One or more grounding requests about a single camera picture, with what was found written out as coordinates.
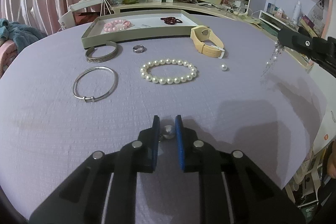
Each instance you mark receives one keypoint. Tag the white pearl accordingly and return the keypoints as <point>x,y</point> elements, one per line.
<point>223,67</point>

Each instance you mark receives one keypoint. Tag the pink blanket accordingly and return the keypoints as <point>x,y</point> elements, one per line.
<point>6,56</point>

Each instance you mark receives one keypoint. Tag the grey cardboard tray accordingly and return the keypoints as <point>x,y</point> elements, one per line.
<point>131,35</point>

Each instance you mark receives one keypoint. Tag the dark red box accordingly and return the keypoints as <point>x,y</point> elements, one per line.
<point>88,18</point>

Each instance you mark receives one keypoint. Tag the blue fleece garment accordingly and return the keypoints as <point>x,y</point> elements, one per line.
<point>21,35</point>

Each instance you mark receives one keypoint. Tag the white spray bottle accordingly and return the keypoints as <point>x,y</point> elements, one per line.
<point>296,14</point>

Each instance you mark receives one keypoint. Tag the cream yellow wristwatch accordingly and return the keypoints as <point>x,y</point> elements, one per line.
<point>207,49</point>

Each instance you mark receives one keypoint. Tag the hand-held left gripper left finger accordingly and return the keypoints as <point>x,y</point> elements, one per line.
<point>156,142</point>

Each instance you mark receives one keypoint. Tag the pearl stud earring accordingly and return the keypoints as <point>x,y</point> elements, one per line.
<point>168,132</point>

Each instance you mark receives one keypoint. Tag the white printed mug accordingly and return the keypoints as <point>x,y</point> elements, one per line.
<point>65,20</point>

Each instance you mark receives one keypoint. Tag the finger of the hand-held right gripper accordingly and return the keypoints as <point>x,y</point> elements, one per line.
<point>296,41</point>

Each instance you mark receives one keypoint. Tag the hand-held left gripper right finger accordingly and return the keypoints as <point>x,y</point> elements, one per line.
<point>179,146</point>

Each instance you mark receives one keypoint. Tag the thin silver bangle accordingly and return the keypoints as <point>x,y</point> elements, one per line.
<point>88,99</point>

